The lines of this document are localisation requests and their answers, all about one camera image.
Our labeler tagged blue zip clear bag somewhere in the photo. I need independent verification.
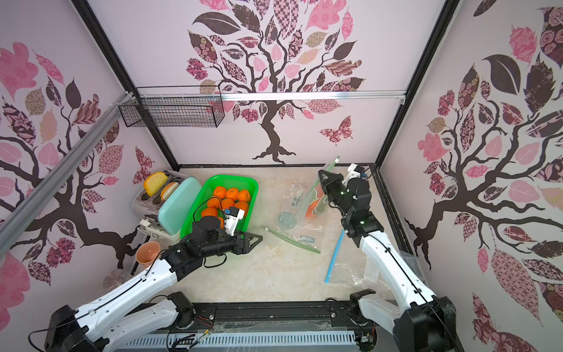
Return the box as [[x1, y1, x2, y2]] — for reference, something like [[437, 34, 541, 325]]
[[324, 231, 389, 292]]

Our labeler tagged mint green toaster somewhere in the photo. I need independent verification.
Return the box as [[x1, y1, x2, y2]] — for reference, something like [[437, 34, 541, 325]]
[[132, 170, 202, 239]]

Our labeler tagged yellow bread slice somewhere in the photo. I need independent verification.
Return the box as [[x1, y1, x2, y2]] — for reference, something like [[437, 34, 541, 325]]
[[143, 172, 169, 197]]

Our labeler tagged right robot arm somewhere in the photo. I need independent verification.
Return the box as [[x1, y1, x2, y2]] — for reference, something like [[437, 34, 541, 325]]
[[318, 166, 463, 351]]

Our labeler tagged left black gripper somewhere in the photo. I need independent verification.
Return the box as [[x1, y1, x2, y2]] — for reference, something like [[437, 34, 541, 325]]
[[201, 230, 262, 258]]

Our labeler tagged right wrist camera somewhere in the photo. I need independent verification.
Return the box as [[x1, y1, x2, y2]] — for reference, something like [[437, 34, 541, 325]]
[[342, 164, 365, 186]]

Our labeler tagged aluminium rail left wall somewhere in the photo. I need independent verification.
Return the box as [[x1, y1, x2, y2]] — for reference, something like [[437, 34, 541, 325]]
[[1, 92, 133, 256]]

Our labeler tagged orange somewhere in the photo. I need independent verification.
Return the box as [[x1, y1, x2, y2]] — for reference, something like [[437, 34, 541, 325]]
[[221, 198, 235, 211], [235, 201, 249, 215], [237, 189, 252, 203], [201, 208, 218, 218], [213, 186, 227, 199], [207, 197, 221, 209], [226, 188, 239, 202]]

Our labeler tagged glass jar with lid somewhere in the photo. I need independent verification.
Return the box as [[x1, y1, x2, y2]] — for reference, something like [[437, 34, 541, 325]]
[[103, 268, 133, 292]]

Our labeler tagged black wire wall basket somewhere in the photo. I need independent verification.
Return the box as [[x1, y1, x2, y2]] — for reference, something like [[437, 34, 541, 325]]
[[119, 84, 227, 128]]

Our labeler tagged orange toast slice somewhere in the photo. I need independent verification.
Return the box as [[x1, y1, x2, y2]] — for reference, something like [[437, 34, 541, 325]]
[[160, 182, 179, 202]]

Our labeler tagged green zip bag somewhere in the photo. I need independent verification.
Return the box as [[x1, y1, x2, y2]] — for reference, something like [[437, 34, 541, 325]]
[[265, 182, 328, 254], [305, 178, 328, 213]]

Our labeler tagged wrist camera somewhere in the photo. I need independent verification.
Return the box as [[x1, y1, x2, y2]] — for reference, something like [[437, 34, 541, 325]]
[[342, 164, 365, 186], [224, 207, 246, 236]]

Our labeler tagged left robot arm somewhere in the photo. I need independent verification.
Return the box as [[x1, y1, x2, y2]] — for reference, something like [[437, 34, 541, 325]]
[[41, 216, 263, 351]]

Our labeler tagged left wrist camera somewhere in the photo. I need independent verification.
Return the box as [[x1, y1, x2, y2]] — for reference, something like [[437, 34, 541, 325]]
[[224, 207, 246, 236]]

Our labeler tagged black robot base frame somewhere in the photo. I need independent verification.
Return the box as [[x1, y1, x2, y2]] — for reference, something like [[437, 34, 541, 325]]
[[83, 298, 465, 352]]

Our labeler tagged white slotted cable duct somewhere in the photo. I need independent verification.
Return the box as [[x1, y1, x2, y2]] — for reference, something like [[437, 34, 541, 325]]
[[117, 331, 357, 351]]

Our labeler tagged aluminium rail back wall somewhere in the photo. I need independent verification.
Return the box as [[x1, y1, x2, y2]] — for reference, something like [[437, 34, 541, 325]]
[[221, 90, 406, 101]]

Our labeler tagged green plastic basket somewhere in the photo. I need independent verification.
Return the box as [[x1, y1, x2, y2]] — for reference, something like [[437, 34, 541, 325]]
[[180, 175, 260, 239]]

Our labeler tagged aluminium rail wall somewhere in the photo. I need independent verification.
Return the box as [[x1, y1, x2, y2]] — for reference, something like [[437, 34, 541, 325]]
[[1, 92, 133, 256], [221, 90, 406, 101]]

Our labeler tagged pink ceramic mug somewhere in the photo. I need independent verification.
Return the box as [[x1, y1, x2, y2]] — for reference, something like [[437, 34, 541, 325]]
[[135, 241, 161, 269]]

